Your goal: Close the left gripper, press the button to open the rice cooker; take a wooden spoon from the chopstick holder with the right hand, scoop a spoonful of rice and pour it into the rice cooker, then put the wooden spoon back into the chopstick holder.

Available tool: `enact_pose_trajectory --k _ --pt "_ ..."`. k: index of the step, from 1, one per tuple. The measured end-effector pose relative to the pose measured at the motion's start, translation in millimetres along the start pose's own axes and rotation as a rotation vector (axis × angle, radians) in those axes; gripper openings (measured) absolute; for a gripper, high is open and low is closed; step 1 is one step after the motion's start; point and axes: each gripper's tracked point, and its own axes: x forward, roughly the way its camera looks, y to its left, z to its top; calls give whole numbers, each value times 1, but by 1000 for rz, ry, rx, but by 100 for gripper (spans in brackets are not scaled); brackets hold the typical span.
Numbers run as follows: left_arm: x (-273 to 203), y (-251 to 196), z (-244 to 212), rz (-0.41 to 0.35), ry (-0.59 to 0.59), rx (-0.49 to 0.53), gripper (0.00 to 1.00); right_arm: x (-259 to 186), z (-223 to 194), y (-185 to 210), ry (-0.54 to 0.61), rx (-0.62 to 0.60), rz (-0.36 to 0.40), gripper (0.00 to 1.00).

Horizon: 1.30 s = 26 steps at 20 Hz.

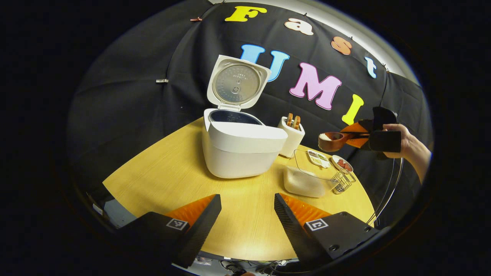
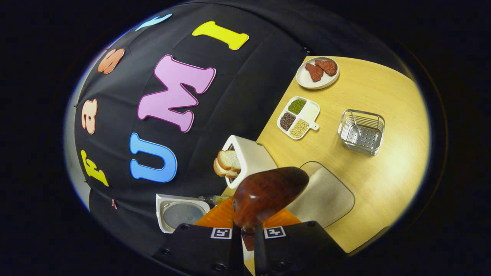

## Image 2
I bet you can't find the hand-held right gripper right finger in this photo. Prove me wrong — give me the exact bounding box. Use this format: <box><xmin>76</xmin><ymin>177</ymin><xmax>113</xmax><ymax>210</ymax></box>
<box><xmin>253</xmin><ymin>209</ymin><xmax>348</xmax><ymax>276</ymax></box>

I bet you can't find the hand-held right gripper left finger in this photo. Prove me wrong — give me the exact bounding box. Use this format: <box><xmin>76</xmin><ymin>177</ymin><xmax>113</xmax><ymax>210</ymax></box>
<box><xmin>153</xmin><ymin>197</ymin><xmax>244</xmax><ymax>276</ymax></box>

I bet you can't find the white rice cooker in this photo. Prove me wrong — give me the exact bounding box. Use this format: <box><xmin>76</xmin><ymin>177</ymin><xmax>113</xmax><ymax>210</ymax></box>
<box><xmin>156</xmin><ymin>194</ymin><xmax>211</xmax><ymax>234</ymax></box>

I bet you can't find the clear container of rice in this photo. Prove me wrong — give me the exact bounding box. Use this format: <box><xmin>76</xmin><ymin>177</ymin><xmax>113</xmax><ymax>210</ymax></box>
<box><xmin>286</xmin><ymin>161</ymin><xmax>356</xmax><ymax>229</ymax></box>

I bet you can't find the brown wooden spoon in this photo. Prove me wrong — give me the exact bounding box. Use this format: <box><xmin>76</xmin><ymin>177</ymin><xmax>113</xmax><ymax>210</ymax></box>
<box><xmin>232</xmin><ymin>166</ymin><xmax>310</xmax><ymax>251</ymax></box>

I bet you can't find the clear wire chopstick holder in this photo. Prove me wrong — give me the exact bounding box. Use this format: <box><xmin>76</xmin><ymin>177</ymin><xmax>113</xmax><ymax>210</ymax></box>
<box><xmin>338</xmin><ymin>109</ymin><xmax>386</xmax><ymax>156</ymax></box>

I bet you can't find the clear glass bottle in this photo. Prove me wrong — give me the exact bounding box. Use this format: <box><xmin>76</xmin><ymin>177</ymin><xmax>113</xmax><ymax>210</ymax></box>
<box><xmin>198</xmin><ymin>195</ymin><xmax>230</xmax><ymax>205</ymax></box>

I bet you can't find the toast bread slice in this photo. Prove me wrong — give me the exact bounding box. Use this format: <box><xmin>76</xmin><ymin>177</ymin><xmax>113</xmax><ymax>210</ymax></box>
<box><xmin>217</xmin><ymin>150</ymin><xmax>242</xmax><ymax>172</ymax></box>
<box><xmin>213</xmin><ymin>158</ymin><xmax>239</xmax><ymax>179</ymax></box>

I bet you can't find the white toaster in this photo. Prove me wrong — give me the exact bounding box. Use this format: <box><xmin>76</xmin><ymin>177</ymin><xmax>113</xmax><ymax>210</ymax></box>
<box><xmin>222</xmin><ymin>135</ymin><xmax>278</xmax><ymax>189</ymax></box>

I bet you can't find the white divided bean dish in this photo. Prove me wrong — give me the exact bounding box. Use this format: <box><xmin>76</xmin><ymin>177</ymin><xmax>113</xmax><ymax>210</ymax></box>
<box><xmin>277</xmin><ymin>96</ymin><xmax>321</xmax><ymax>140</ymax></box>

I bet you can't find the black backdrop cloth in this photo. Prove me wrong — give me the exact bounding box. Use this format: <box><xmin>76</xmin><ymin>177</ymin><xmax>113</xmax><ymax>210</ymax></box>
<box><xmin>73</xmin><ymin>2</ymin><xmax>407</xmax><ymax>261</ymax></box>

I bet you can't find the white round plate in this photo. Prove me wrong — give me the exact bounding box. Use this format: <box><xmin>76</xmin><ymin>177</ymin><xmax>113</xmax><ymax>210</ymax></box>
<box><xmin>296</xmin><ymin>57</ymin><xmax>340</xmax><ymax>90</ymax></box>

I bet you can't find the red meat piece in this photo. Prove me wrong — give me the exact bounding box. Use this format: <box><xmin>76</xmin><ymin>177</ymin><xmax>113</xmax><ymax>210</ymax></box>
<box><xmin>315</xmin><ymin>59</ymin><xmax>338</xmax><ymax>76</ymax></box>
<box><xmin>305</xmin><ymin>63</ymin><xmax>325</xmax><ymax>82</ymax></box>

